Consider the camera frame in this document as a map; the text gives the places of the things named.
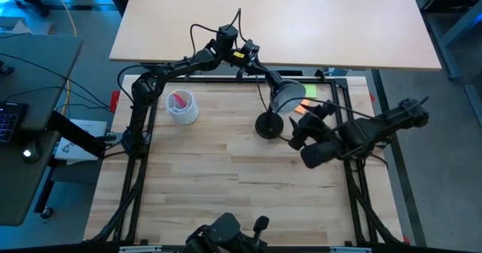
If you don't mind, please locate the silver bracket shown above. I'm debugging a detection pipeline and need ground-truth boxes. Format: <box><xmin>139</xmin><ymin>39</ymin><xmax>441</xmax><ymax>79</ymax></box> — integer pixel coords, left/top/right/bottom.
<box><xmin>118</xmin><ymin>245</ymin><xmax>163</xmax><ymax>253</ymax></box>
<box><xmin>329</xmin><ymin>246</ymin><xmax>373</xmax><ymax>253</ymax></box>

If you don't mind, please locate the black floor strip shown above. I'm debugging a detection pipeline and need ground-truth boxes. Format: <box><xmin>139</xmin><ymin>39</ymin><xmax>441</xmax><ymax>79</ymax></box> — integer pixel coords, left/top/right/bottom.
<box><xmin>371</xmin><ymin>69</ymin><xmax>429</xmax><ymax>248</ymax></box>

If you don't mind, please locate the red tag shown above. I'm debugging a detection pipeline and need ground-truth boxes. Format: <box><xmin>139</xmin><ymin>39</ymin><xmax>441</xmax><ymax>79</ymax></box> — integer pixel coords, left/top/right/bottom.
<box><xmin>109</xmin><ymin>90</ymin><xmax>121</xmax><ymax>114</ymax></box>

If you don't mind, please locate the white printed paper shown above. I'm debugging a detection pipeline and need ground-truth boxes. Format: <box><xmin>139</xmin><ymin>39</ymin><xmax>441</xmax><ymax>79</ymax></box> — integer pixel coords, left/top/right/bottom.
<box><xmin>54</xmin><ymin>119</ymin><xmax>108</xmax><ymax>162</ymax></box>

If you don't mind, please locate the red pen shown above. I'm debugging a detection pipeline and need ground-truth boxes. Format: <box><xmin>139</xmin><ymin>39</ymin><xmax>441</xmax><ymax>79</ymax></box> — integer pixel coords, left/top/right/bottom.
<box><xmin>172</xmin><ymin>92</ymin><xmax>188</xmax><ymax>109</ymax></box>

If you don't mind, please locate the cardboard box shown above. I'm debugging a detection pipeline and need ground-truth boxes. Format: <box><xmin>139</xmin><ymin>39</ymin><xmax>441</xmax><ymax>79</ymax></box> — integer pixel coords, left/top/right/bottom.
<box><xmin>0</xmin><ymin>16</ymin><xmax>54</xmax><ymax>35</ymax></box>

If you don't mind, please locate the large light wooden desk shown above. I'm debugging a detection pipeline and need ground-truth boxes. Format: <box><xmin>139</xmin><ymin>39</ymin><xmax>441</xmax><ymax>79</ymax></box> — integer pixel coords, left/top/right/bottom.
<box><xmin>108</xmin><ymin>0</ymin><xmax>442</xmax><ymax>72</ymax></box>

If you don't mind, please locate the black metal table frame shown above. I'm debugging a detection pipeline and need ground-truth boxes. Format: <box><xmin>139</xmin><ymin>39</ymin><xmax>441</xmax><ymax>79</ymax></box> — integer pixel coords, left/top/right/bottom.
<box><xmin>88</xmin><ymin>74</ymin><xmax>406</xmax><ymax>246</ymax></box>

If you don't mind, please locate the yellow cable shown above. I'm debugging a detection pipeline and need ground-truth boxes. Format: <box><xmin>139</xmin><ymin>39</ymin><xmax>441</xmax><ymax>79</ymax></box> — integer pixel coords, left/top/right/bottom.
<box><xmin>47</xmin><ymin>0</ymin><xmax>78</xmax><ymax>92</ymax></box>

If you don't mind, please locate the black computer mouse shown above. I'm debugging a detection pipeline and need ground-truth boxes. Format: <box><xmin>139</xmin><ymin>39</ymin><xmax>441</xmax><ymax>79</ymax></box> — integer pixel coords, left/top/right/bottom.
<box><xmin>20</xmin><ymin>139</ymin><xmax>41</xmax><ymax>165</ymax></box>

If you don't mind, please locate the grey side desk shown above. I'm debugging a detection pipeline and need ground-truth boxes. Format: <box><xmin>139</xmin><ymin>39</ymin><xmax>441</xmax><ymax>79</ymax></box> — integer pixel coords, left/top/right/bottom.
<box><xmin>0</xmin><ymin>34</ymin><xmax>84</xmax><ymax>227</ymax></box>

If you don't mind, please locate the black desk leg with caster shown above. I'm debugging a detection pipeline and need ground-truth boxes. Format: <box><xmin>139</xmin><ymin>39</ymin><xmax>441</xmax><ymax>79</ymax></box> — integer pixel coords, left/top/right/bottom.
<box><xmin>33</xmin><ymin>166</ymin><xmax>57</xmax><ymax>220</ymax></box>

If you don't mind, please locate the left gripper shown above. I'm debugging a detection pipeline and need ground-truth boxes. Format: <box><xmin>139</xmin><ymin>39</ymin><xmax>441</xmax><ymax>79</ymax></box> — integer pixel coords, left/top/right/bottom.
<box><xmin>230</xmin><ymin>50</ymin><xmax>278</xmax><ymax>82</ymax></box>

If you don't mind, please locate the black desk lamp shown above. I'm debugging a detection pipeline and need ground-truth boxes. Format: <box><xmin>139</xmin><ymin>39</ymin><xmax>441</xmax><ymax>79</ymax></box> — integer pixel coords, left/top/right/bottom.
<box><xmin>255</xmin><ymin>70</ymin><xmax>307</xmax><ymax>140</ymax></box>

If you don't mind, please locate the white lattice pen cup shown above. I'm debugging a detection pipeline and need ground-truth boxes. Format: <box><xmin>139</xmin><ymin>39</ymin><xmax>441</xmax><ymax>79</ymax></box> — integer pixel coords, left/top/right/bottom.
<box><xmin>165</xmin><ymin>89</ymin><xmax>200</xmax><ymax>126</ymax></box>

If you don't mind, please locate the orange sticky note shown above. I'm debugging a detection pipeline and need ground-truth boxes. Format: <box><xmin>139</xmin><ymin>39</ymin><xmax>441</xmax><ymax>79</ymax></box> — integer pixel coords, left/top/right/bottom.
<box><xmin>294</xmin><ymin>99</ymin><xmax>313</xmax><ymax>115</ymax></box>

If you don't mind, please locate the grey metal shelf frame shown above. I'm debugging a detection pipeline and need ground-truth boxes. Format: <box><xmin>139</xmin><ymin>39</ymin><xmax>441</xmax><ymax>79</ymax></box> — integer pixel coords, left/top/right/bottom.
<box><xmin>412</xmin><ymin>0</ymin><xmax>482</xmax><ymax>126</ymax></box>

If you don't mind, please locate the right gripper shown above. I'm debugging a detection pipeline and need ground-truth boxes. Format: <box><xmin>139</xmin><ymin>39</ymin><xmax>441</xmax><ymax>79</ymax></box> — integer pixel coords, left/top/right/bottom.
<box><xmin>288</xmin><ymin>102</ymin><xmax>340</xmax><ymax>151</ymax></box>

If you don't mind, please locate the black keyboard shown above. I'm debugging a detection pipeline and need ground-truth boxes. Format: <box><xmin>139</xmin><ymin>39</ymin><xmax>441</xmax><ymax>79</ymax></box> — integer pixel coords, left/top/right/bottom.
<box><xmin>0</xmin><ymin>101</ymin><xmax>28</xmax><ymax>145</ymax></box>

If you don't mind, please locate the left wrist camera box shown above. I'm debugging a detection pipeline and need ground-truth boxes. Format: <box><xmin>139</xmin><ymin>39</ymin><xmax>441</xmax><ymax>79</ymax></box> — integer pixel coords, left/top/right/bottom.
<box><xmin>240</xmin><ymin>40</ymin><xmax>261</xmax><ymax>58</ymax></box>

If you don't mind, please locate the black desk mount beam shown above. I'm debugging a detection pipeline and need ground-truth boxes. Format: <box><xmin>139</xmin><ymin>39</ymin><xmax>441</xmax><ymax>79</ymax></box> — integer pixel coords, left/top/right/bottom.
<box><xmin>47</xmin><ymin>109</ymin><xmax>114</xmax><ymax>159</ymax></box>

